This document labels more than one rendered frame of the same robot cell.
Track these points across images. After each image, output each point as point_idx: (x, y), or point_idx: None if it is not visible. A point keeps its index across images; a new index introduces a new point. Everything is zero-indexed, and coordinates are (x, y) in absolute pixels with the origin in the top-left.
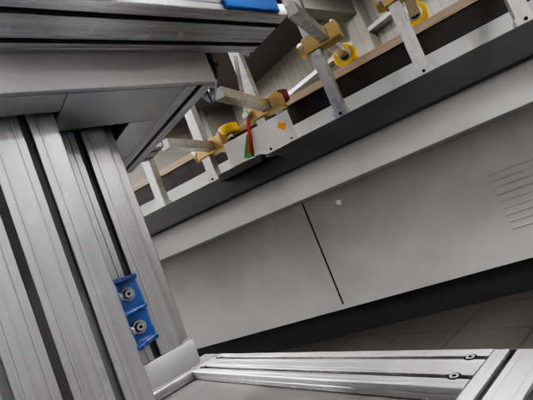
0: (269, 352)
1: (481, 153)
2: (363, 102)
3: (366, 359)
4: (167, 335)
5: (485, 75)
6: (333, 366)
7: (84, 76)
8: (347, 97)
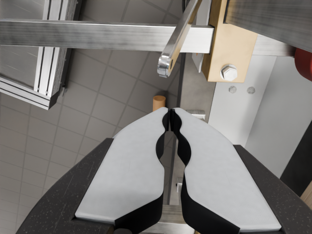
0: (67, 5)
1: None
2: (278, 147)
3: (50, 64)
4: None
5: (168, 186)
6: (47, 52)
7: None
8: (298, 145)
